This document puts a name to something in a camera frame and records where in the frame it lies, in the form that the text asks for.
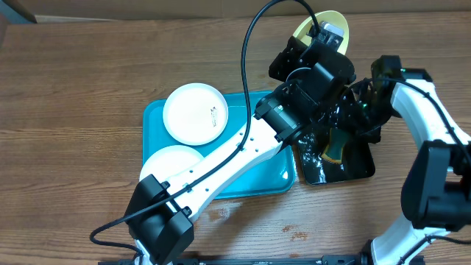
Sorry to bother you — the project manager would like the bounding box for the yellow plate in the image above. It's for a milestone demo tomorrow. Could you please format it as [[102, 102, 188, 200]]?
[[292, 10, 350, 54]]

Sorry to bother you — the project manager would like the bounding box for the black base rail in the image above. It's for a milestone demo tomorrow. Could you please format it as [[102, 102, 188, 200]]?
[[98, 254, 426, 265]]

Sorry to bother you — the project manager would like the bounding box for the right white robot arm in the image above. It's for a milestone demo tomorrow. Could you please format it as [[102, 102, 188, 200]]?
[[323, 67, 470, 264]]

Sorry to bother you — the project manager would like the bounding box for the white plate rear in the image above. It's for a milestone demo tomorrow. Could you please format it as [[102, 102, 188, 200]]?
[[163, 82, 229, 146]]

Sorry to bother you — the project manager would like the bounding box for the black water tray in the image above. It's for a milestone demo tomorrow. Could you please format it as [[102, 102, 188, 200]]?
[[297, 124, 375, 186]]

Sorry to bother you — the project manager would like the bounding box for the yellow green sponge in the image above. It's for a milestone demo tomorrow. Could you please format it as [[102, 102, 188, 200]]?
[[321, 128, 350, 164]]

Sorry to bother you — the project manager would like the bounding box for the white plate front with stain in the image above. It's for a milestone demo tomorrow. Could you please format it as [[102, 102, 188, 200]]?
[[139, 145, 204, 182]]

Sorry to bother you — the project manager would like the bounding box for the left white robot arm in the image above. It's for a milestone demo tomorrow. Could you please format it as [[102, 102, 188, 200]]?
[[126, 38, 356, 264]]

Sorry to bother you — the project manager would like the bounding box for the teal plastic tray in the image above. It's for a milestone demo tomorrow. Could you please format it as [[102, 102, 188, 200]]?
[[143, 93, 297, 199]]

